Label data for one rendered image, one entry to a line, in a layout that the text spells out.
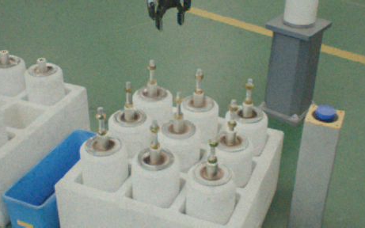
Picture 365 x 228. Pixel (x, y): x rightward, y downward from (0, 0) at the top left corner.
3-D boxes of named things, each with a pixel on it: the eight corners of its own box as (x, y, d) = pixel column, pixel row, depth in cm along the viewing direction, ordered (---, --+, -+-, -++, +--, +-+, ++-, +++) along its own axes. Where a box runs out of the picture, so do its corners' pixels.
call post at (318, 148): (292, 216, 126) (310, 105, 110) (321, 224, 124) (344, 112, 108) (286, 235, 121) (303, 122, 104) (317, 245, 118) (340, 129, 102)
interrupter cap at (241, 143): (223, 157, 105) (223, 153, 104) (206, 138, 110) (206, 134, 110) (256, 148, 107) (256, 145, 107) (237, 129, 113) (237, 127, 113)
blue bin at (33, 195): (80, 164, 143) (76, 127, 137) (115, 174, 139) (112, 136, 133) (7, 236, 119) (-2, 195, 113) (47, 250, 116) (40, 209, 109)
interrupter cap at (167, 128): (154, 127, 114) (154, 123, 113) (184, 118, 117) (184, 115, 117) (172, 144, 108) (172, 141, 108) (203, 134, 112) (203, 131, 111)
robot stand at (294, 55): (278, 94, 178) (288, 9, 162) (317, 108, 170) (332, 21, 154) (255, 111, 168) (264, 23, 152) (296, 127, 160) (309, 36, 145)
